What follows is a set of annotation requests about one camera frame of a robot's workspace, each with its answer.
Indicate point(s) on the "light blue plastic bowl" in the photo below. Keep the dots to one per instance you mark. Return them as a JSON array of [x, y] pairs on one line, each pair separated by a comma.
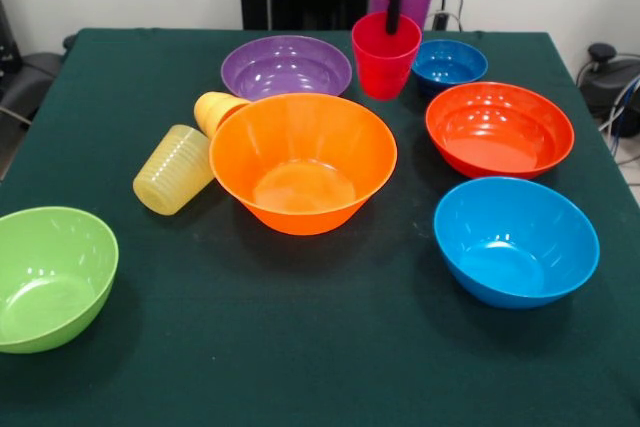
[[515, 242]]

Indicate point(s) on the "grey office chair base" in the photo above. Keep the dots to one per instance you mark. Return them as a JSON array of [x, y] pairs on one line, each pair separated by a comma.
[[25, 82]]

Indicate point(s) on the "large orange plastic bowl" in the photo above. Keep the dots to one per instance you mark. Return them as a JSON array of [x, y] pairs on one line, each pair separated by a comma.
[[300, 197]]

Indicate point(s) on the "purple plastic bowl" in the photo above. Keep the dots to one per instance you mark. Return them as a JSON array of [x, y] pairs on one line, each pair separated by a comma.
[[285, 67]]

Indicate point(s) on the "dark green table cloth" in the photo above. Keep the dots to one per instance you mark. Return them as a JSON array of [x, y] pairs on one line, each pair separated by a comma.
[[300, 337]]

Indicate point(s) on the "green plastic bowl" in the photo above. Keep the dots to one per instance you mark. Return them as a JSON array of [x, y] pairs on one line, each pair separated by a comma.
[[50, 277]]

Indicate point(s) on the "small dark blue bowl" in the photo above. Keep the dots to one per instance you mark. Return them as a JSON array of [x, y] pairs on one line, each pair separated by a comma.
[[450, 67]]

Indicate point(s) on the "pale yellow ribbed cup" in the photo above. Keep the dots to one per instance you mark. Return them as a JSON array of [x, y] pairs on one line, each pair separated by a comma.
[[172, 172]]

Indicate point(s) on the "black office chair base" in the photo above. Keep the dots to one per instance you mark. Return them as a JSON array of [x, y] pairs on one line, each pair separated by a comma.
[[610, 82]]

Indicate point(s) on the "yellow plastic cup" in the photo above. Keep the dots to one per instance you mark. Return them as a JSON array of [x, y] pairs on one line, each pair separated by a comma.
[[212, 109]]

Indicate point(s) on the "red plastic bowl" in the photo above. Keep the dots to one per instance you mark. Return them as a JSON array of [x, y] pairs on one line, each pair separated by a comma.
[[500, 127]]

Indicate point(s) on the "pink plastic cup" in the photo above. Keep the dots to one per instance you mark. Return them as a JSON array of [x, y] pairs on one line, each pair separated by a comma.
[[380, 67]]

